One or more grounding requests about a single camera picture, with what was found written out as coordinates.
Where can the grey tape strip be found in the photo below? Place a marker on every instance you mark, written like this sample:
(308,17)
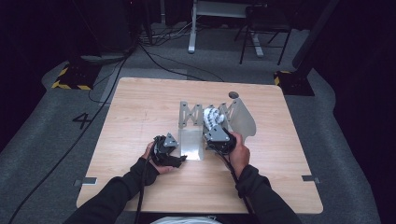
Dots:
(88,181)
(309,179)

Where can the black chair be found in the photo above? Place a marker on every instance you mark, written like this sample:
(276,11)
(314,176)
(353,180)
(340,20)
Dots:
(267,23)

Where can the person's right hand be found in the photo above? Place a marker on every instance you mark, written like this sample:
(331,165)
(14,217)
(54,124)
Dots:
(241,157)

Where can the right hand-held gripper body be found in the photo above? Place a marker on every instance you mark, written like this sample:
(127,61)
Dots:
(219,140)

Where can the black slanted pole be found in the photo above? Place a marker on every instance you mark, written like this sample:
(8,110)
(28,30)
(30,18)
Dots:
(314,34)

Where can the white desk frame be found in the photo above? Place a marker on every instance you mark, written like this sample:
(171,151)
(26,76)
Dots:
(218,9)

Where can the white striped cloth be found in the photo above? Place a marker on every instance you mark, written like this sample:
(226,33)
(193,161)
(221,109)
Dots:
(213,118)

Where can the grey metal expandable rack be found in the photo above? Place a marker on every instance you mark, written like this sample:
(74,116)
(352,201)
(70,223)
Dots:
(190,115)

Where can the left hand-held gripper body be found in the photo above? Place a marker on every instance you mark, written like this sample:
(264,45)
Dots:
(163,152)

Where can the person's left hand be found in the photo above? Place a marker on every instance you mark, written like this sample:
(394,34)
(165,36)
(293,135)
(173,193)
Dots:
(162,169)

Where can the person's white clothing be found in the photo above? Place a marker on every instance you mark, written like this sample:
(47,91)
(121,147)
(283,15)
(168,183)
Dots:
(186,221)

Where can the dark cabinet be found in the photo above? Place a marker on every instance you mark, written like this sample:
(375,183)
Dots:
(106,25)

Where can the dark round table grommet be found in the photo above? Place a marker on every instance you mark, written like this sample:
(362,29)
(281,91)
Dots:
(233,94)

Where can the yellow black striped base plate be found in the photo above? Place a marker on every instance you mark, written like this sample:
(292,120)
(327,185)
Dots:
(76,77)
(295,84)

